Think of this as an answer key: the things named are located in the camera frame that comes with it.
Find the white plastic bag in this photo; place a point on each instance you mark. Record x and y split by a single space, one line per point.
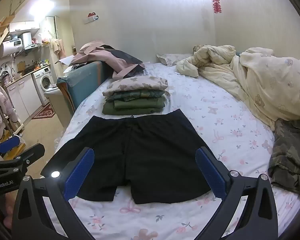
45 38

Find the wooden staircase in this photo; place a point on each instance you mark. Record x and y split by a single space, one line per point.
0 37

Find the cream bear print blanket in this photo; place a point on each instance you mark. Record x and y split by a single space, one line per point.
272 80

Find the white washing machine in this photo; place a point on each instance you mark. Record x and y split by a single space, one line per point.
43 82

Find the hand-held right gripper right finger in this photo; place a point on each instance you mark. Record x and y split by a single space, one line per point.
211 175

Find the olive green folded pants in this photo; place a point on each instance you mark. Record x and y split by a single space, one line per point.
135 106

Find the white water heater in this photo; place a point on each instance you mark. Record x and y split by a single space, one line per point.
12 45

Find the white side table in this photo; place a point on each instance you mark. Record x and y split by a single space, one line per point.
53 102

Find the red and white wall hook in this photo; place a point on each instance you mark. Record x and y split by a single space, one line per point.
91 17

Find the camouflage folded garment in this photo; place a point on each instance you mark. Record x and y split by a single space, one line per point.
132 95

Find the camouflage pants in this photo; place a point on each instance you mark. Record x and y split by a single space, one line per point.
290 150

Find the pink and black clothes heap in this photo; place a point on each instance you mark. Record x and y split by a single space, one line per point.
100 55

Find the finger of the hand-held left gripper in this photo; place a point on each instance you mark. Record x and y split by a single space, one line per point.
32 153
10 144

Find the red patterned rug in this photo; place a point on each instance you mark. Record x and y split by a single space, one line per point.
43 112

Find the floral pillow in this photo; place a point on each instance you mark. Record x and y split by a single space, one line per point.
172 58

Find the brown patterned pillow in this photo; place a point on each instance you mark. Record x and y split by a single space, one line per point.
198 48

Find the pink puffer jacket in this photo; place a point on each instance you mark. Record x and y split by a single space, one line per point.
0 110

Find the range hood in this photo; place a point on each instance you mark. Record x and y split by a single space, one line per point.
31 47

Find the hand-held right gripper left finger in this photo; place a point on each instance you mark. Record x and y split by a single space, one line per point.
78 175

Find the person's left hand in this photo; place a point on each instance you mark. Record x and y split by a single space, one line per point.
8 200

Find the white wall cabinet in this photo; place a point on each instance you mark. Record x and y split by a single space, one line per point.
23 26

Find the beige hanging towel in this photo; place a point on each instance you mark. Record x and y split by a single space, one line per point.
58 47

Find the white paper sheet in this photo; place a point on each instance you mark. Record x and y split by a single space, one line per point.
65 61

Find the rice cooker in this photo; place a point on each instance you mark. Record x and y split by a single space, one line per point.
3 78

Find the stack of folded clothes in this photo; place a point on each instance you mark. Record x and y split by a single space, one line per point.
135 83

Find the dark grey cloth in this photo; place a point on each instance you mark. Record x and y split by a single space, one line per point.
125 55

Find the cream crumpled duvet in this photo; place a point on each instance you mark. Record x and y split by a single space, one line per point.
210 62

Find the white kitchen base cabinet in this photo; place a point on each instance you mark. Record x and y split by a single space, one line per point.
22 97

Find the black pants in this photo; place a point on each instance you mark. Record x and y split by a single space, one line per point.
145 150

